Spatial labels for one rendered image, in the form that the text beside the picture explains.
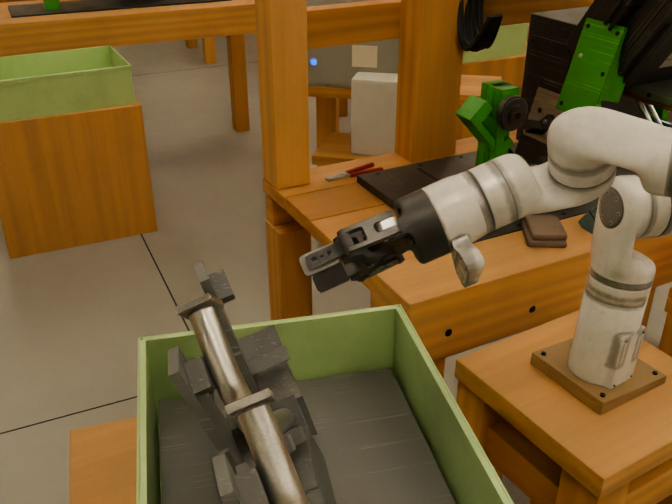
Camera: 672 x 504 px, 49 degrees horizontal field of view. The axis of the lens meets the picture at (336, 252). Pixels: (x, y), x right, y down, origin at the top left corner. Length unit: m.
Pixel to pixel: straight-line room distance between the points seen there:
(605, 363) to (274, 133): 0.93
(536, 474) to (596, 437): 0.14
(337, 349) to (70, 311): 2.02
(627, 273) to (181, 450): 0.69
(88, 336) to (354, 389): 1.86
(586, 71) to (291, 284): 0.88
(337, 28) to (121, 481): 1.16
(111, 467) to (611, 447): 0.74
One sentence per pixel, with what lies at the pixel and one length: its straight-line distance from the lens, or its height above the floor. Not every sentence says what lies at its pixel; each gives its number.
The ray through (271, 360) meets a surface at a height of 1.01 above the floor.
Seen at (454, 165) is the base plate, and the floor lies 0.90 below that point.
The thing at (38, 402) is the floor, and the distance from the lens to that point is 2.68.
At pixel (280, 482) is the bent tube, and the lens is 0.65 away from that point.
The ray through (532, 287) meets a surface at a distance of 1.50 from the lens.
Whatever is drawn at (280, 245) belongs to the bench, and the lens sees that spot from 1.87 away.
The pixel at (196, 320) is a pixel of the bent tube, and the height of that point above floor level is 1.17.
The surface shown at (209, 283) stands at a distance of 0.90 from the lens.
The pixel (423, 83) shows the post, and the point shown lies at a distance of 1.91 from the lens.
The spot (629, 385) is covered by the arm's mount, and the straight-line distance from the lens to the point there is 1.26.
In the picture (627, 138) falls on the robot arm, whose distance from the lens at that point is 0.79.
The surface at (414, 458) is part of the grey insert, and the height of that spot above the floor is 0.85.
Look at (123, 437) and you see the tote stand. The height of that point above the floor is 0.79.
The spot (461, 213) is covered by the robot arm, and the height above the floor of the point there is 1.28.
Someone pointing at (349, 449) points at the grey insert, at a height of 0.85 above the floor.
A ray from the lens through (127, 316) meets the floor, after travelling 3.01.
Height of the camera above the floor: 1.61
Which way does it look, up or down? 29 degrees down
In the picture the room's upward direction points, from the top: straight up
